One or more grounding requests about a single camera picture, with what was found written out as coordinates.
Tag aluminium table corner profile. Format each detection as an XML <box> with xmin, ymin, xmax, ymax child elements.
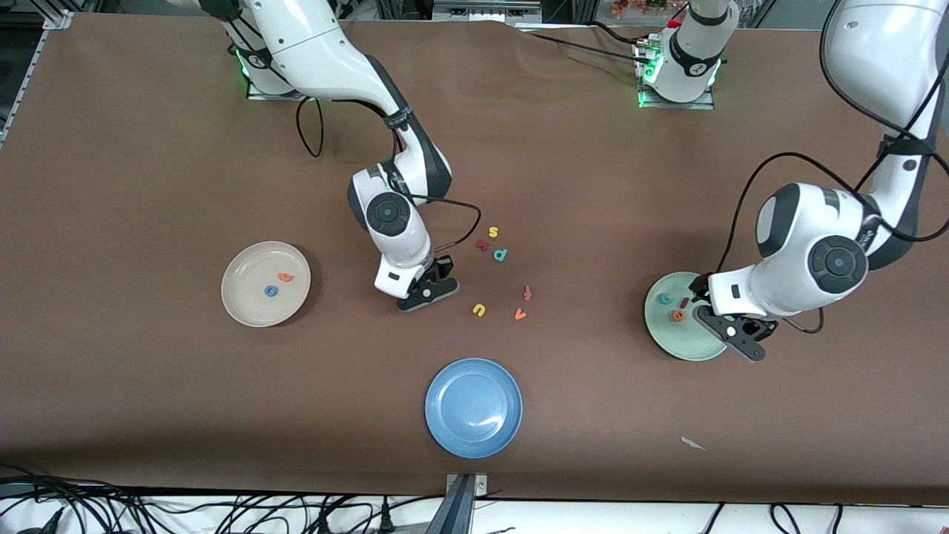
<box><xmin>41</xmin><ymin>0</ymin><xmax>75</xmax><ymax>30</ymax></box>

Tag dried orange flowers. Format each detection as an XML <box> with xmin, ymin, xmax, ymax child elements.
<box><xmin>609</xmin><ymin>0</ymin><xmax>672</xmax><ymax>19</ymax></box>

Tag aluminium table side rail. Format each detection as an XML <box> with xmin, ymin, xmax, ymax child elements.
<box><xmin>0</xmin><ymin>28</ymin><xmax>47</xmax><ymax>149</ymax></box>

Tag brown table cover sheet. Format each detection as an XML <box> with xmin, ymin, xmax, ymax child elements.
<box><xmin>0</xmin><ymin>13</ymin><xmax>949</xmax><ymax>507</ymax></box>

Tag black right arm base cable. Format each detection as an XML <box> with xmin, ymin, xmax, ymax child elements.
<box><xmin>295</xmin><ymin>96</ymin><xmax>325</xmax><ymax>158</ymax></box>

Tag blue plate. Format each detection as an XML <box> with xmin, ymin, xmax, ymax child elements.
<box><xmin>425</xmin><ymin>357</ymin><xmax>523</xmax><ymax>459</ymax></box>

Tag beige plate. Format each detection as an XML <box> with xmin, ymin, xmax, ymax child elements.
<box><xmin>221</xmin><ymin>241</ymin><xmax>312</xmax><ymax>328</ymax></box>

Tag pale green plate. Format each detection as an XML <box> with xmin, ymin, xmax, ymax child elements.
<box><xmin>644</xmin><ymin>271</ymin><xmax>731</xmax><ymax>362</ymax></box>

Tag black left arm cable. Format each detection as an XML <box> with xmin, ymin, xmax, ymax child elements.
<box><xmin>713</xmin><ymin>0</ymin><xmax>949</xmax><ymax>279</ymax></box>

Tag grey power strip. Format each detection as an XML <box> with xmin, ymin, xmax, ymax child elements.
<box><xmin>432</xmin><ymin>0</ymin><xmax>543</xmax><ymax>24</ymax></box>

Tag black right arm wrist cable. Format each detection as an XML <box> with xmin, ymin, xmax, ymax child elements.
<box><xmin>404</xmin><ymin>193</ymin><xmax>483</xmax><ymax>251</ymax></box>

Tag black cable across table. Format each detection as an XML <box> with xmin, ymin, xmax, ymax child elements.
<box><xmin>528</xmin><ymin>30</ymin><xmax>649</xmax><ymax>66</ymax></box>

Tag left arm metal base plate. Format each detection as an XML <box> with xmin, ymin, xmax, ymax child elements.
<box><xmin>638</xmin><ymin>82</ymin><xmax>716</xmax><ymax>111</ymax></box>

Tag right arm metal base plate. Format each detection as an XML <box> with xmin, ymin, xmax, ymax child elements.
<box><xmin>246</xmin><ymin>74</ymin><xmax>312</xmax><ymax>102</ymax></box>

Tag grey metal camera mount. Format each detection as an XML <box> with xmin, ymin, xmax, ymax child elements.
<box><xmin>443</xmin><ymin>472</ymin><xmax>489</xmax><ymax>534</ymax></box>

